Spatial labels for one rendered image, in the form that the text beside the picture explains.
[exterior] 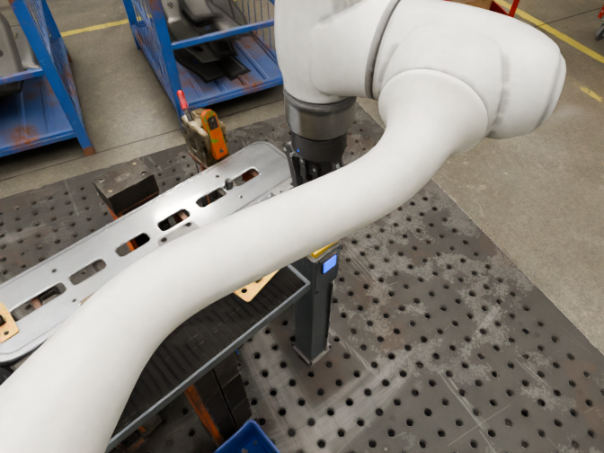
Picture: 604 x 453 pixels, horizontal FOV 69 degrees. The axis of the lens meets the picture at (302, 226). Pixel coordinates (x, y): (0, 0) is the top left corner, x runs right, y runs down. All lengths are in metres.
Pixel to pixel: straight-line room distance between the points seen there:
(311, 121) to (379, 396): 0.75
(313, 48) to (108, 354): 0.33
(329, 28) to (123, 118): 2.75
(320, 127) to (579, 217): 2.29
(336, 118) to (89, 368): 0.36
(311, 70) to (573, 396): 1.02
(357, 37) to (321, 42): 0.04
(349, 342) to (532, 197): 1.78
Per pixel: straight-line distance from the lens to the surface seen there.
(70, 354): 0.35
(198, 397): 0.79
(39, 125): 3.01
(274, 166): 1.10
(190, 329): 0.67
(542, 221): 2.61
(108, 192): 1.09
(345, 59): 0.46
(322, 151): 0.57
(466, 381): 1.18
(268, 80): 2.93
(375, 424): 1.10
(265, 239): 0.34
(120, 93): 3.40
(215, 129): 1.13
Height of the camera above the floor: 1.75
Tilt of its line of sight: 51 degrees down
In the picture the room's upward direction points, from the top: straight up
